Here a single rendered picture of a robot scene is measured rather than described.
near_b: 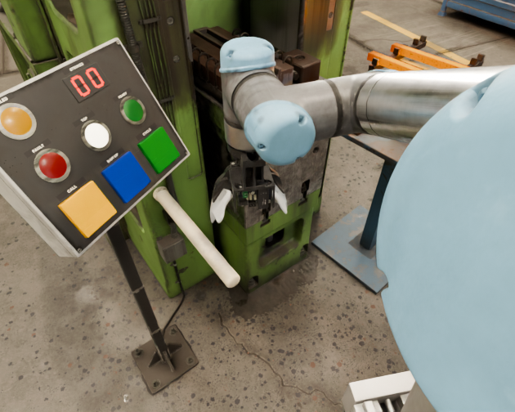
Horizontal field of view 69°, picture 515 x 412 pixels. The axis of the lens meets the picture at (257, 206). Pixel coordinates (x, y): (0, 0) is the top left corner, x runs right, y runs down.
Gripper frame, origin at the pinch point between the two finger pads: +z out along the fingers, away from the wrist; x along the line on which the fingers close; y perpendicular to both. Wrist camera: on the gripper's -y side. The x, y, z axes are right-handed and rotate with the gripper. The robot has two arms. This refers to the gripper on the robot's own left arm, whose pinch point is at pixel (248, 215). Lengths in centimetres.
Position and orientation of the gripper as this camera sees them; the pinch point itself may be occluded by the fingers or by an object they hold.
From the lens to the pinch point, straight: 76.3
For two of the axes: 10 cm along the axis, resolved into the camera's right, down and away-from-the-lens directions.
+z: 0.0, 7.1, 7.1
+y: 1.8, 7.0, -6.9
